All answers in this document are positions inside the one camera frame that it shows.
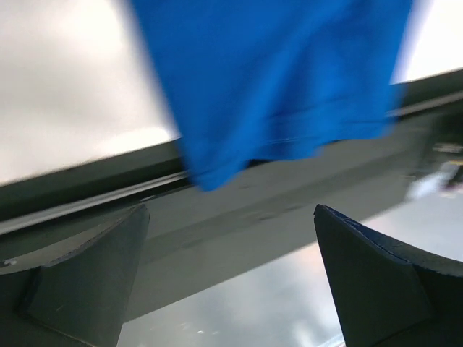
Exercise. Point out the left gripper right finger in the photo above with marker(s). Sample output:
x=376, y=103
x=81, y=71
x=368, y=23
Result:
x=387, y=292

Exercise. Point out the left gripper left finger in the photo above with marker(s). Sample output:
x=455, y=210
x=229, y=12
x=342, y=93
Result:
x=67, y=282

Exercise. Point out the blue t shirt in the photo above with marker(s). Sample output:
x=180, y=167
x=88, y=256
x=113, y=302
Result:
x=271, y=80

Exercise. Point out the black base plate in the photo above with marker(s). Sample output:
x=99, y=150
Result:
x=196, y=240

